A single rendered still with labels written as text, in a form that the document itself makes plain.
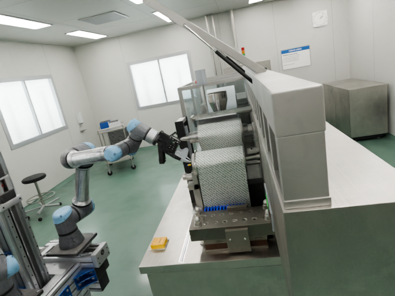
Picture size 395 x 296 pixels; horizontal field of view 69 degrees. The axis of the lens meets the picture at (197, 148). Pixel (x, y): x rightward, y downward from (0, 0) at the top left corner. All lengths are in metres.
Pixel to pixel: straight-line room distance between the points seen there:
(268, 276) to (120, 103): 6.57
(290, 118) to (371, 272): 0.33
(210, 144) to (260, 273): 0.71
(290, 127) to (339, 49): 6.73
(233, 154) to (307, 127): 0.91
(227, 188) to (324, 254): 0.90
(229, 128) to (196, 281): 0.79
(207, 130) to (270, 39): 5.44
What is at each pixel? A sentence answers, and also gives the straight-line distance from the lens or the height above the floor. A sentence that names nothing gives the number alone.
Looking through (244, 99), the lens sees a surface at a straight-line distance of 2.37.
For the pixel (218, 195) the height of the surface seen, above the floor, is 1.09.
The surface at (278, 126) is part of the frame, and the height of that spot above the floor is 1.60.
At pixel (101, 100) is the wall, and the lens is 7.71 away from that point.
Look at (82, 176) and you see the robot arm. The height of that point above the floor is 1.23.
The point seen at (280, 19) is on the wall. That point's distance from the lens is 6.99.
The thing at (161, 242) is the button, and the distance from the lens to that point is 1.52.
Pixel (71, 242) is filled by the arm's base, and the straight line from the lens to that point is 2.00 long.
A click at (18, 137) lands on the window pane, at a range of 5.82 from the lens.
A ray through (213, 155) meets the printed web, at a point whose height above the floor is 1.30.
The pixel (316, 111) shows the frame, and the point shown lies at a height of 1.61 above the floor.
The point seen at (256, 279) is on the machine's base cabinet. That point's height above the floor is 0.79.
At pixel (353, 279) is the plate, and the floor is 1.29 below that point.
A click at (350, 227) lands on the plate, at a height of 1.40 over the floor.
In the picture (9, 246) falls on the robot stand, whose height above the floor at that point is 1.02.
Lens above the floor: 1.71
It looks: 15 degrees down
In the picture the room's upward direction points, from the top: 11 degrees counter-clockwise
